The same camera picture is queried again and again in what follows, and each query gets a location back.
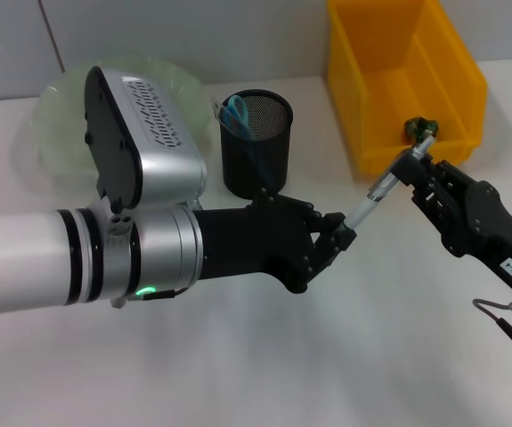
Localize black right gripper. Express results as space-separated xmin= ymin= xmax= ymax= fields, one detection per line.
xmin=392 ymin=152 xmax=512 ymax=295

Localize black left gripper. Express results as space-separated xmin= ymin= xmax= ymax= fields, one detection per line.
xmin=192 ymin=188 xmax=358 ymax=295

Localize green plastic wrapper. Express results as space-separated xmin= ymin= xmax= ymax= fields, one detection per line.
xmin=402 ymin=116 xmax=440 ymax=144

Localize silver pen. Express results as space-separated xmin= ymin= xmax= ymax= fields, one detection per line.
xmin=342 ymin=135 xmax=438 ymax=233

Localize blue scissors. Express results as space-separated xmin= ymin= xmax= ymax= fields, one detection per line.
xmin=219 ymin=94 xmax=280 ymax=184

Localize transparent plastic ruler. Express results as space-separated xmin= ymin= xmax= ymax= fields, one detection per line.
xmin=210 ymin=96 xmax=259 ymax=141

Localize black mesh pen holder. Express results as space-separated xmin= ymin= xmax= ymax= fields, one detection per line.
xmin=218 ymin=88 xmax=293 ymax=200

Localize pale green glass fruit plate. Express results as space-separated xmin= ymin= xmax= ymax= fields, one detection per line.
xmin=12 ymin=55 xmax=215 ymax=181

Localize yellow plastic bin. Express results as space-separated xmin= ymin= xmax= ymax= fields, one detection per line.
xmin=325 ymin=0 xmax=490 ymax=177

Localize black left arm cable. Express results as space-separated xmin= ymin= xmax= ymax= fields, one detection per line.
xmin=138 ymin=286 xmax=192 ymax=302

